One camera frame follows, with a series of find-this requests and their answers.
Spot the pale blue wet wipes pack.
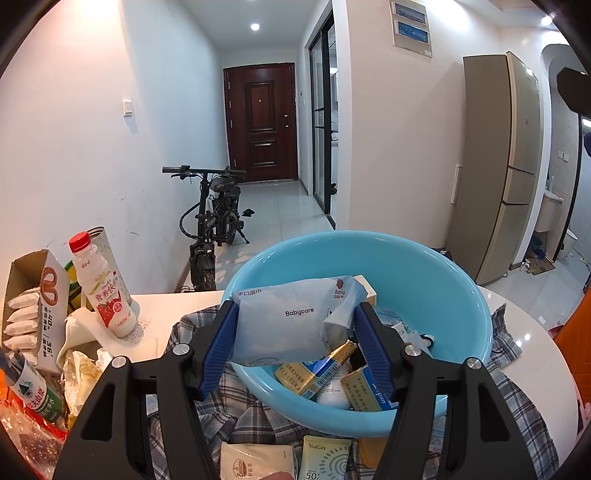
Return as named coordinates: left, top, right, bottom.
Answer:
left=229, top=275, right=366, bottom=365

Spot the grey electrical wall panel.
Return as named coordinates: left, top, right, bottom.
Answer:
left=390, top=1, right=435, bottom=58

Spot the black framed glass door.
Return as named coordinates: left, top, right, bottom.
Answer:
left=308, top=9, right=338, bottom=215

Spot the orange soap box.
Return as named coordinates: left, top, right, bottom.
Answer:
left=359, top=436, right=389, bottom=472

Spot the strawberry milk bottle red cap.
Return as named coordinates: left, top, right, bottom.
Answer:
left=69, top=231, right=138, bottom=340

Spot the patterned doormat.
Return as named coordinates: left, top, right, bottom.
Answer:
left=526, top=256, right=557, bottom=276

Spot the beige cylindrical paper can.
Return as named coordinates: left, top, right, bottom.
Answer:
left=85, top=225, right=133, bottom=305

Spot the dark red entrance door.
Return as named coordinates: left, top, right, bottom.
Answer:
left=223, top=62, right=298, bottom=183

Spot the white packet orange logo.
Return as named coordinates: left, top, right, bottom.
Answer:
left=219, top=445, right=298, bottom=480

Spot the cardboard box pretzel print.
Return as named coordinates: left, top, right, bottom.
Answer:
left=1, top=249, right=77, bottom=376

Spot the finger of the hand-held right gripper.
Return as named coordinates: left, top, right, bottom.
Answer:
left=556, top=67, right=591, bottom=116

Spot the grey plaid cloth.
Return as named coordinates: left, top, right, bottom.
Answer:
left=164, top=300, right=580, bottom=480

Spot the row of white sachets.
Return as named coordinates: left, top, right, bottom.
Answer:
left=4, top=286, right=41, bottom=365

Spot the orange chair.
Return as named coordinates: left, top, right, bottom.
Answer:
left=551, top=300, right=591, bottom=370

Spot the black electric bicycle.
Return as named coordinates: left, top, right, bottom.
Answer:
left=163, top=165, right=252, bottom=292

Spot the red plastic bag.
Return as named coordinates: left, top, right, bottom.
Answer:
left=0, top=369, right=70, bottom=480

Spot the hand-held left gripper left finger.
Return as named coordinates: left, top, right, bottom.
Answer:
left=52, top=300, right=241, bottom=480

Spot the gold and blue box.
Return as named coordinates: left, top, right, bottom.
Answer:
left=274, top=340, right=358, bottom=400

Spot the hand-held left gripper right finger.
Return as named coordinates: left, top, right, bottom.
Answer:
left=353, top=302, right=539, bottom=480

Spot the light blue printed packet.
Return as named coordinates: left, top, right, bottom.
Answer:
left=376, top=309, right=408, bottom=334

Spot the light blue plastic basin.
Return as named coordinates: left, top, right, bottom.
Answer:
left=222, top=232, right=490, bottom=438

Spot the green yellow packet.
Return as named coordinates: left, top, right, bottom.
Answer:
left=65, top=261, right=85, bottom=315

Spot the green label water bottle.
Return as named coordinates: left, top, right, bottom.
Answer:
left=0, top=351, right=68, bottom=425

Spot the yellow teal sunscreen sachet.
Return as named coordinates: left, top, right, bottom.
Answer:
left=298, top=436, right=352, bottom=480

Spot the beige refrigerator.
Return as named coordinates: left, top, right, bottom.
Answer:
left=445, top=52, right=543, bottom=286

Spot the yellow and blue box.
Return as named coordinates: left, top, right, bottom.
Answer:
left=346, top=364, right=400, bottom=411

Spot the small white tube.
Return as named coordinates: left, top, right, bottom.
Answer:
left=397, top=323, right=437, bottom=355

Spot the small white box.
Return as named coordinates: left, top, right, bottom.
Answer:
left=355, top=274, right=377, bottom=306

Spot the crumpled yellowish plastic wrap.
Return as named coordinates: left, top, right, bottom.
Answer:
left=62, top=348, right=114, bottom=430

